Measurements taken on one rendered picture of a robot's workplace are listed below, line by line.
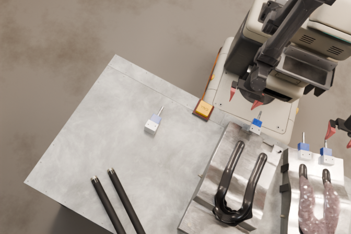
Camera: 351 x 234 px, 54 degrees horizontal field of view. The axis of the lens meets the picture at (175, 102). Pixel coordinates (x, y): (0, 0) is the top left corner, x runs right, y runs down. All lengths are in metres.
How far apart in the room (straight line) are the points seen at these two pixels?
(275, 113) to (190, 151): 0.95
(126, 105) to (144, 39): 1.21
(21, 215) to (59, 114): 0.67
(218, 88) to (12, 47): 1.50
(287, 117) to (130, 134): 1.20
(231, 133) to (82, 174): 0.65
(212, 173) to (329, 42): 0.71
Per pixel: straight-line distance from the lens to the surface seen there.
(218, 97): 2.26
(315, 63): 1.63
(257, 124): 1.63
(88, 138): 1.53
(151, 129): 1.49
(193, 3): 2.99
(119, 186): 1.43
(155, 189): 1.48
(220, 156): 1.48
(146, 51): 2.66
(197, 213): 1.43
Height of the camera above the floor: 2.25
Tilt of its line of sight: 65 degrees down
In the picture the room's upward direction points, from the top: 21 degrees clockwise
